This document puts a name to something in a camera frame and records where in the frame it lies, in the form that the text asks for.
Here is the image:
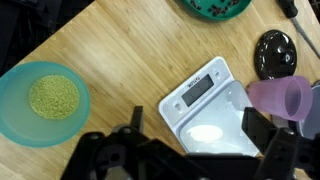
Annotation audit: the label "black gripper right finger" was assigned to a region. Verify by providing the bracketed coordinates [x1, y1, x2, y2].
[241, 107, 320, 180]

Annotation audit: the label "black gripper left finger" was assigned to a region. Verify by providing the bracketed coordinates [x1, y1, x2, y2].
[60, 105, 183, 180]

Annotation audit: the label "green grain pile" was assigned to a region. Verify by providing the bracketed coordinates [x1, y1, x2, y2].
[28, 74, 81, 121]

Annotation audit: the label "translucent blue plastic cup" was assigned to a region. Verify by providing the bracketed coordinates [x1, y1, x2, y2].
[0, 60, 92, 149]

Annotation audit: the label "translucent purple plastic cup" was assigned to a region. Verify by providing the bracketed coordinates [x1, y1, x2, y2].
[245, 75, 314, 122]

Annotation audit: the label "green round plate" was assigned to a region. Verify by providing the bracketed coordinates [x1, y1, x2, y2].
[179, 0, 253, 22]

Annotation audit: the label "white digital kitchen scale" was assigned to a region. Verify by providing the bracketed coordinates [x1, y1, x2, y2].
[158, 55, 261, 158]

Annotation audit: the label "black round lid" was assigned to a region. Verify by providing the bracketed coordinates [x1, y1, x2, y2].
[254, 29, 298, 81]

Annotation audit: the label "scattered dark coffee beans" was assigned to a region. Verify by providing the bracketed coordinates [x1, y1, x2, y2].
[189, 0, 242, 18]

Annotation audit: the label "grey cable with black plug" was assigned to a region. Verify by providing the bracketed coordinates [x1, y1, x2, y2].
[277, 0, 320, 62]

